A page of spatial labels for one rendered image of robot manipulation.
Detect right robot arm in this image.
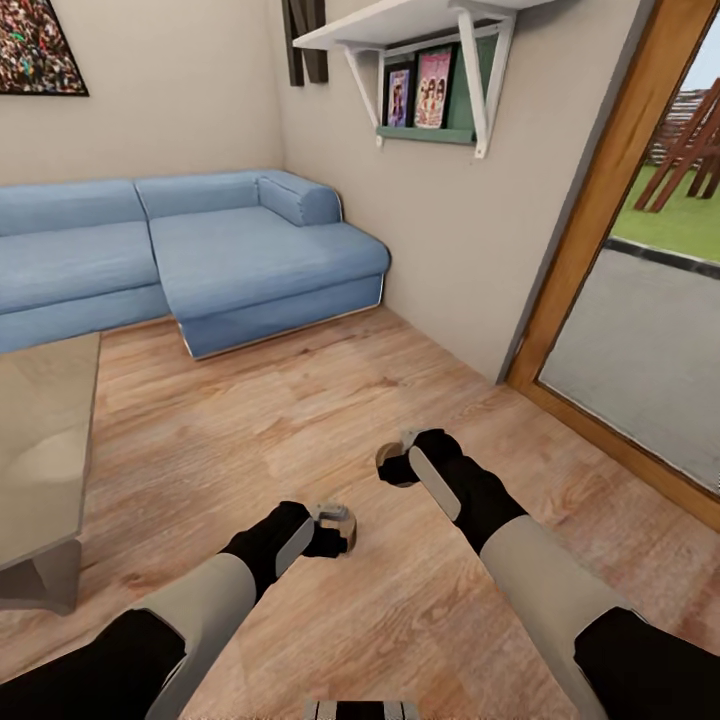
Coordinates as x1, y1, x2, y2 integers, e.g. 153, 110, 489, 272
378, 425, 720, 720

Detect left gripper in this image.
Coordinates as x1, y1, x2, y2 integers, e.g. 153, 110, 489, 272
302, 525, 348, 559

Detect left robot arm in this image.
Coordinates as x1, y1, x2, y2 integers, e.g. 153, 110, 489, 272
0, 501, 352, 720

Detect pillar candle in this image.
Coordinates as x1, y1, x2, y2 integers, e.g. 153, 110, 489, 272
323, 514, 357, 552
375, 442, 418, 488

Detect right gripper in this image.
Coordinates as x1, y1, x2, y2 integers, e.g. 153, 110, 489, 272
378, 452, 419, 485

